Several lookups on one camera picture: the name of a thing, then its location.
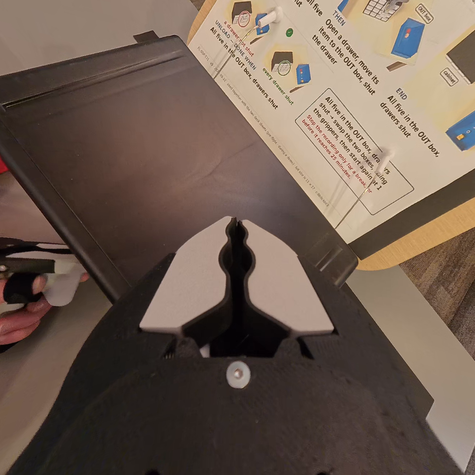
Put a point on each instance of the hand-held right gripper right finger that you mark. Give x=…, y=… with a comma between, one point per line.
x=289, y=293

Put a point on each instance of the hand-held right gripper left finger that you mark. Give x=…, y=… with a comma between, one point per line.
x=178, y=293

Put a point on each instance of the red plastic bin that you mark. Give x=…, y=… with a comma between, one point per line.
x=2, y=165

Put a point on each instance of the black drawer cabinet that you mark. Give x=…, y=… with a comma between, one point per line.
x=148, y=148

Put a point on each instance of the person's left hand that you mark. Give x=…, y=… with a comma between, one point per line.
x=18, y=326

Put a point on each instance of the printed instruction sheet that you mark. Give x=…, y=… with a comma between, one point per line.
x=352, y=74

